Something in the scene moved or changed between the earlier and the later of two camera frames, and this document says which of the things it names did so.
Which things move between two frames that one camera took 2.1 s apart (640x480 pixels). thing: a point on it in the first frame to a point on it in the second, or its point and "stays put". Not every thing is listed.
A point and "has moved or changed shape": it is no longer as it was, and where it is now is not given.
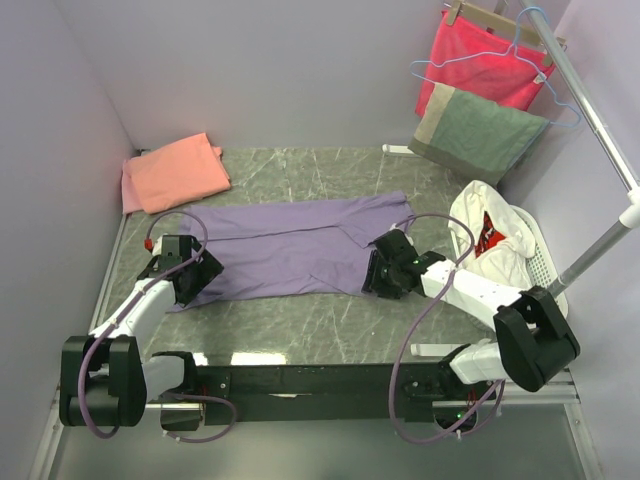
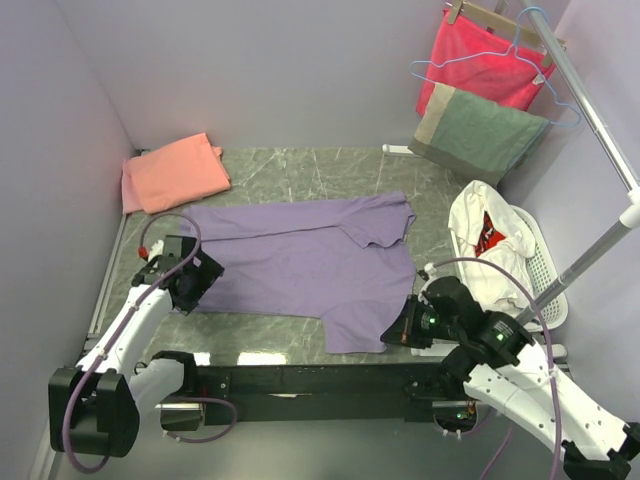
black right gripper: x=373 y=279 to x=402 y=330
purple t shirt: x=294 y=247 has moved or changed shape
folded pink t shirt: x=173 y=174 stays put
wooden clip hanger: x=500 y=23 stays put
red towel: x=471 y=57 stays put
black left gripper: x=207 y=268 stays put
